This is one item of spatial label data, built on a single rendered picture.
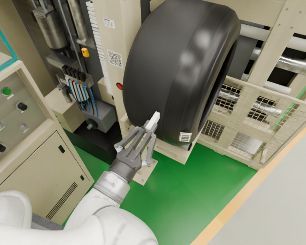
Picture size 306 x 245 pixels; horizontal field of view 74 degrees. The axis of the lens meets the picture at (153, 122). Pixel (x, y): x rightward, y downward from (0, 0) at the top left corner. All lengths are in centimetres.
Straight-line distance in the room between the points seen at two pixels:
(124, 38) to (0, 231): 70
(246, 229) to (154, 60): 158
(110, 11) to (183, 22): 28
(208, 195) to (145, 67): 145
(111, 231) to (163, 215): 141
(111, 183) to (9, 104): 66
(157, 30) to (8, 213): 79
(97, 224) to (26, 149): 82
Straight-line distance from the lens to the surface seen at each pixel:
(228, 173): 204
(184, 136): 73
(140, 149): 61
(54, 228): 124
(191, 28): 68
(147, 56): 67
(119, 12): 82
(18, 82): 107
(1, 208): 91
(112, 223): 43
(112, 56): 96
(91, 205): 55
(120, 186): 57
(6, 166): 117
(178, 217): 182
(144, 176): 190
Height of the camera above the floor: 177
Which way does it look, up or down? 53 degrees down
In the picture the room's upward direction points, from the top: straight up
